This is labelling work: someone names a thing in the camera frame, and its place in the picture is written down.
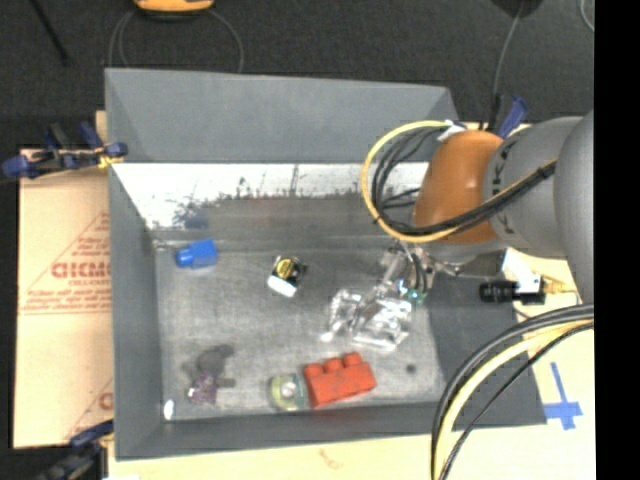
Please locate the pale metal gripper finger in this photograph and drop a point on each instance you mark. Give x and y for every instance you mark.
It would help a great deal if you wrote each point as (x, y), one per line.
(369, 299)
(375, 314)

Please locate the clear glass object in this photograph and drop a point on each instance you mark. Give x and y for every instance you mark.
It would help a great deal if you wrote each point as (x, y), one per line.
(387, 330)

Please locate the red toy brick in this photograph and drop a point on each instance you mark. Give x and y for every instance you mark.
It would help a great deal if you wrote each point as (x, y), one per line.
(340, 380)

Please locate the black yellow white toy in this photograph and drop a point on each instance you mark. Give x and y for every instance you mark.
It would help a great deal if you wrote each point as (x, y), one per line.
(286, 274)

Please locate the grey and purple toy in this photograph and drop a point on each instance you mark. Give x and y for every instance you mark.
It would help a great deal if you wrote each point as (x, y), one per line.
(210, 368)

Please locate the blue plastic cap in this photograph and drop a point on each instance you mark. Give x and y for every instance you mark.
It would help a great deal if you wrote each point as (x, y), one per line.
(197, 254)

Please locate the grey metal bin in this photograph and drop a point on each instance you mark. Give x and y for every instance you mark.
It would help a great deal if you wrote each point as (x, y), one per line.
(280, 118)

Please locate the small white oval piece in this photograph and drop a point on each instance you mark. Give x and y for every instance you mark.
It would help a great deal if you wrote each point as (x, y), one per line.
(169, 408)

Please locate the brown cardboard board, red print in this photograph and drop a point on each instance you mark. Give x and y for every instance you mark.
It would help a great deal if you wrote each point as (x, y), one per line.
(60, 328)

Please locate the black cylinder on white bracket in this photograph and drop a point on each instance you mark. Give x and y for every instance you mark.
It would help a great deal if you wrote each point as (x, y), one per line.
(505, 290)

